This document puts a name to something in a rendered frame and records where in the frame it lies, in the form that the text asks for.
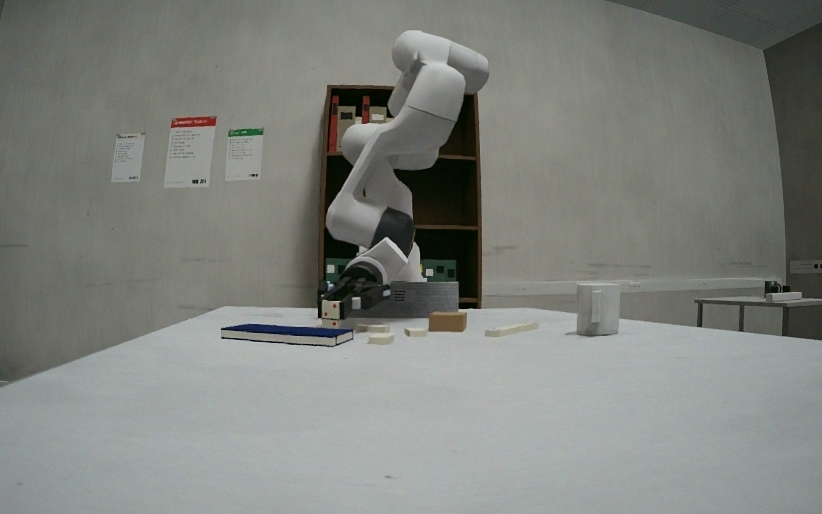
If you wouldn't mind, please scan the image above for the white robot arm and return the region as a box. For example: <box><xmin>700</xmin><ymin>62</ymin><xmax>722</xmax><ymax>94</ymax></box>
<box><xmin>325</xmin><ymin>30</ymin><xmax>490</xmax><ymax>285</ymax></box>

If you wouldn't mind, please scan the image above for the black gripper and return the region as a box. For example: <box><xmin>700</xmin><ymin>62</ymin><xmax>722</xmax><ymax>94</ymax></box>
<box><xmin>317</xmin><ymin>261</ymin><xmax>390</xmax><ymax>320</ymax></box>

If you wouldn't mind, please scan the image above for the brown rectangular box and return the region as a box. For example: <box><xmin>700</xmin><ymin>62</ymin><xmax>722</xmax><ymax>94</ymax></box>
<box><xmin>428</xmin><ymin>312</ymin><xmax>467</xmax><ymax>332</ymax></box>

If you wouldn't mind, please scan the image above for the grey mug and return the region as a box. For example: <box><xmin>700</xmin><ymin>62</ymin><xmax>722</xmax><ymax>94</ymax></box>
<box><xmin>576</xmin><ymin>284</ymin><xmax>620</xmax><ymax>336</ymax></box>

